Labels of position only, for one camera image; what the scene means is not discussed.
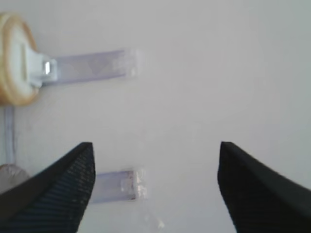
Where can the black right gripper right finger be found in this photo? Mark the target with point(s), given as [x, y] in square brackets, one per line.
[258, 199]

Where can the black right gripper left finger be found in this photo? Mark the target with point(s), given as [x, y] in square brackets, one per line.
[54, 200]

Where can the right golden bun half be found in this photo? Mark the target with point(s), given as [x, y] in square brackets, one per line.
[15, 36]

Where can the long clear right rail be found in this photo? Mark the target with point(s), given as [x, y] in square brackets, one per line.
[9, 134]

